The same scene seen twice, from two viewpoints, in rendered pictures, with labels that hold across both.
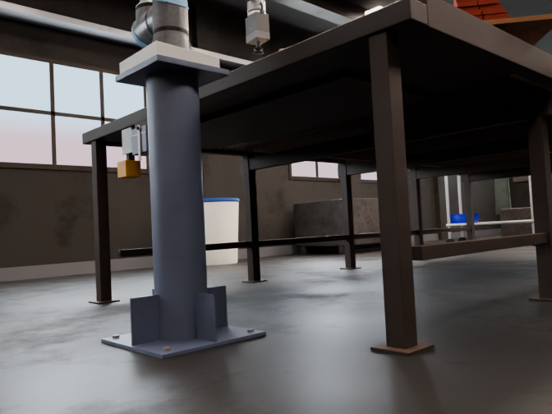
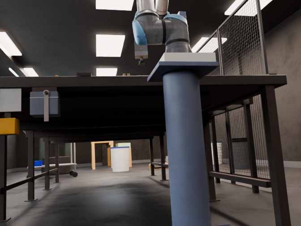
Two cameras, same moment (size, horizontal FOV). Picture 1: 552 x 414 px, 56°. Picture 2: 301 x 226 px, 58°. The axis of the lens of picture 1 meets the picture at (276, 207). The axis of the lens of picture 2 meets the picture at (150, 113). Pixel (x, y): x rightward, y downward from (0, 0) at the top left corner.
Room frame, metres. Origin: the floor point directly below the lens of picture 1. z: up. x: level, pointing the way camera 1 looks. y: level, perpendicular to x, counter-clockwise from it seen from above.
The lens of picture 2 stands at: (1.17, 1.47, 0.50)
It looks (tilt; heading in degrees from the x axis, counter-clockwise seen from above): 8 degrees up; 302
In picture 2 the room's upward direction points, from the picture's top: 3 degrees counter-clockwise
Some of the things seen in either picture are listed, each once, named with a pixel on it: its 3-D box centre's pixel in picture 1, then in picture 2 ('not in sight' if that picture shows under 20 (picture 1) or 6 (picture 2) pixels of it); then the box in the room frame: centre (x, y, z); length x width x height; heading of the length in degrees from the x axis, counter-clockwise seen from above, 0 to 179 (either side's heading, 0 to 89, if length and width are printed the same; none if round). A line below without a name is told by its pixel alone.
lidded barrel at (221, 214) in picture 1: (214, 231); not in sight; (5.72, 0.69, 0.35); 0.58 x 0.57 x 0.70; 43
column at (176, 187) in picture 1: (177, 204); (187, 162); (1.70, 0.32, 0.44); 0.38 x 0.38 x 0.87; 43
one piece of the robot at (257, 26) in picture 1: (259, 27); (141, 49); (2.11, 0.03, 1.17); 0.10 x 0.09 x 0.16; 124
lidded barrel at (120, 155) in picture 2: not in sight; (120, 158); (5.87, -4.41, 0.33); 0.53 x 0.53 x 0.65
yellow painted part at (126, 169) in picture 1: (128, 153); (8, 111); (2.50, 0.70, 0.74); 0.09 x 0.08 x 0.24; 43
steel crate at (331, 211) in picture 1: (339, 227); not in sight; (6.85, -0.82, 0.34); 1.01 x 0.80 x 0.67; 43
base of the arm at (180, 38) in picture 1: (171, 48); (178, 53); (1.71, 0.32, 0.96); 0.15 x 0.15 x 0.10
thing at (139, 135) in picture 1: (147, 141); (45, 105); (2.37, 0.57, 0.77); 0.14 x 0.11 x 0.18; 43
